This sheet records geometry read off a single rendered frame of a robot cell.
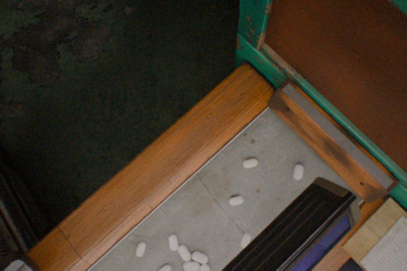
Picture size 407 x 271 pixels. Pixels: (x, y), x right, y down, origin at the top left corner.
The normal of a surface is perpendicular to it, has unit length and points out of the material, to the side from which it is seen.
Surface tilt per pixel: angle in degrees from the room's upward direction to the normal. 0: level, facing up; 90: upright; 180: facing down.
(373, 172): 0
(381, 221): 0
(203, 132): 0
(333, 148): 67
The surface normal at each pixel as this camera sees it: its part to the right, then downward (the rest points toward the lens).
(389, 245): -0.06, -0.28
